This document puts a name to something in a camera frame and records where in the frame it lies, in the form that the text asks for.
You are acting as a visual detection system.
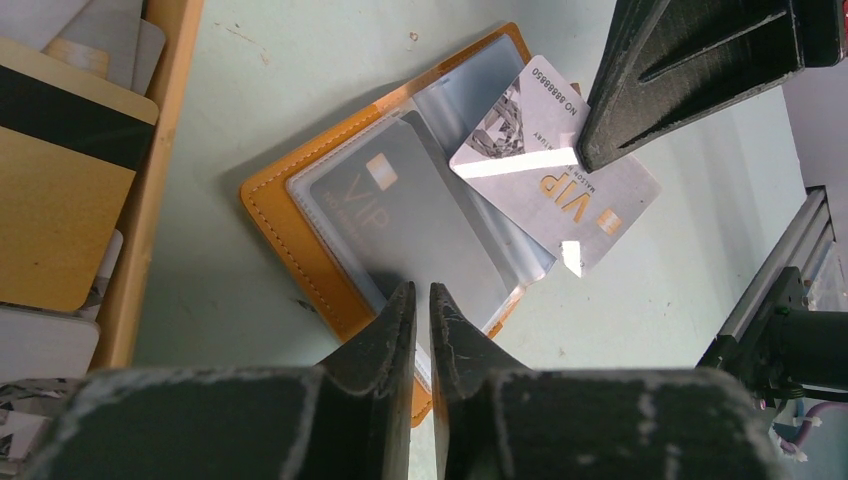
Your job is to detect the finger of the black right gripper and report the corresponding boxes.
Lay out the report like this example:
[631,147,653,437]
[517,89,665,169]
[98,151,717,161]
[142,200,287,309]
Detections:
[575,0,845,172]

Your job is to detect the beige oval plastic tray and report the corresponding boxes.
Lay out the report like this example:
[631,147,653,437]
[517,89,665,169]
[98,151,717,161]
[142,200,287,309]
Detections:
[89,0,204,371]

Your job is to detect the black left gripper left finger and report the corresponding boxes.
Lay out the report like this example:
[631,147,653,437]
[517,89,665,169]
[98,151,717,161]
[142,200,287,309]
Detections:
[26,282,416,479]

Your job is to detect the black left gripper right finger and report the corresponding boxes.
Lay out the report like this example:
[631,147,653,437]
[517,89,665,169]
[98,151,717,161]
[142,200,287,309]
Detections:
[429,283,782,479]

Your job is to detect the gold card with black stripe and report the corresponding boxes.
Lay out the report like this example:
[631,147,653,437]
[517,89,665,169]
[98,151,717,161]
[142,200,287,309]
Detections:
[1,38,159,311]

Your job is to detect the orange leather card holder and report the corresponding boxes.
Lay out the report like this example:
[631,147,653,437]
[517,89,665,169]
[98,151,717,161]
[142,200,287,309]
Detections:
[239,21,584,429]

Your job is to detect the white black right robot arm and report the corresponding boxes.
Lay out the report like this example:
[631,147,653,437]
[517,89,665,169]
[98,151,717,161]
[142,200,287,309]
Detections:
[575,1,847,407]

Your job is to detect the silver vip card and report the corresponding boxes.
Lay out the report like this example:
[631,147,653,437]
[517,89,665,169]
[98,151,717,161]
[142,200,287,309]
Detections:
[1,0,166,95]
[449,55,661,277]

